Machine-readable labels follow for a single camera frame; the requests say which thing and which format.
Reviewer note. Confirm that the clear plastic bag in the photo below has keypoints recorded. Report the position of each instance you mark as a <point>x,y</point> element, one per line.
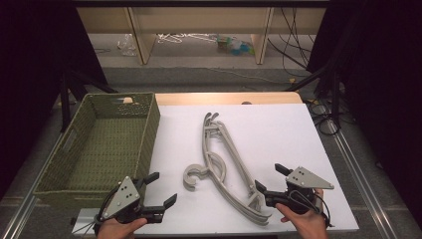
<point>127,45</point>

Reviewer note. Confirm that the person's right hand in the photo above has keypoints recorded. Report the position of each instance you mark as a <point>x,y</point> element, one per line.
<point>310,225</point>

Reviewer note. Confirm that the person's left hand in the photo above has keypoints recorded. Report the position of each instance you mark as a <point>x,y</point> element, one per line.
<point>116,230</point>

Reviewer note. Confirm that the aluminium rail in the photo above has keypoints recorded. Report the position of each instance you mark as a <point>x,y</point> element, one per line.
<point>20,212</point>
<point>361,179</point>

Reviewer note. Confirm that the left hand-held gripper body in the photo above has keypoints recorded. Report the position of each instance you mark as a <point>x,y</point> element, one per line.
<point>124,195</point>

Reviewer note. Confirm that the white hangers on floor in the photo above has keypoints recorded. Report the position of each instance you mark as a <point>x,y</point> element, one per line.
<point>169,38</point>

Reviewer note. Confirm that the pile of colourful toys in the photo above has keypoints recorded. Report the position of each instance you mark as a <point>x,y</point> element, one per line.
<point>237,46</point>

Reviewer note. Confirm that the black metal stand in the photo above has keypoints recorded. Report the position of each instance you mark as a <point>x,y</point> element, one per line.
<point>335,96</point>
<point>64,99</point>

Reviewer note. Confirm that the grey plastic clothes hanger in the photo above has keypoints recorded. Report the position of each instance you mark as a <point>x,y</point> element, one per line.
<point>186,177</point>
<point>236,156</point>

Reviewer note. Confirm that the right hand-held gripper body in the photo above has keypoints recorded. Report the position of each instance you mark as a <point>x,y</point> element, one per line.
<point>305,179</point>

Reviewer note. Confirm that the green woven basket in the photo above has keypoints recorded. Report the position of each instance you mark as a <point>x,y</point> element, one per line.
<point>106,142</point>

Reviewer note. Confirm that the light wooden shelf unit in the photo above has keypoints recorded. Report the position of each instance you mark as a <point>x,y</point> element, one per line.
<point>142,36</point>

